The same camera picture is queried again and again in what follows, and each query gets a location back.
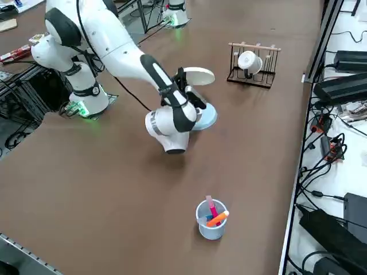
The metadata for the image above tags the white IKEA plate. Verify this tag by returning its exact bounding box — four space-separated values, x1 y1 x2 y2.
182 66 216 87

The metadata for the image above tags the orange marker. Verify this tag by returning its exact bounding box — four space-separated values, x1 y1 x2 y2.
206 210 231 228

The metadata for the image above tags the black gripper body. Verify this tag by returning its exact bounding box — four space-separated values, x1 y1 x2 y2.
185 90 206 112

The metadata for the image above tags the white mug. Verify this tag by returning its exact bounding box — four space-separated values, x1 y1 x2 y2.
237 50 263 80

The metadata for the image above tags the black power supply box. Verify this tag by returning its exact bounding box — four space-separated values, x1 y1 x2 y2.
333 50 367 73

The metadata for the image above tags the red packet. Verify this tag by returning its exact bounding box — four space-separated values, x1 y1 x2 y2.
0 45 32 63

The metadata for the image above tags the light blue plastic cup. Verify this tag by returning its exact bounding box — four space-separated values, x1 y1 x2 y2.
196 199 229 241

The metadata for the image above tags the blue IKEA plate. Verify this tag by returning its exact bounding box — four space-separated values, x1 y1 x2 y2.
190 103 218 132

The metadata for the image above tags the aluminium frame post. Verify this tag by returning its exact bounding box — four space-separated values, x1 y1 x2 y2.
303 0 345 84

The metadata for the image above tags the large black adapter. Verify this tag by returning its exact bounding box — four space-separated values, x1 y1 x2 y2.
299 208 367 275

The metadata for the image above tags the orange black plug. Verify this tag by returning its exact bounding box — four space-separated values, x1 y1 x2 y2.
311 112 334 133
326 133 348 162

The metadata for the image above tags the pink marker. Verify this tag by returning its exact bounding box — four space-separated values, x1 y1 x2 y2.
205 195 219 221

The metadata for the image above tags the black wire cup rack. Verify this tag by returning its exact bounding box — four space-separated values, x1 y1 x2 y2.
227 42 282 90

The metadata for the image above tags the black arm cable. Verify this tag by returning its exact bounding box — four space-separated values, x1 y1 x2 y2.
75 0 153 111

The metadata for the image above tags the black power brick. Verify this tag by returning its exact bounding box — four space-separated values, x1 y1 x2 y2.
313 72 367 103

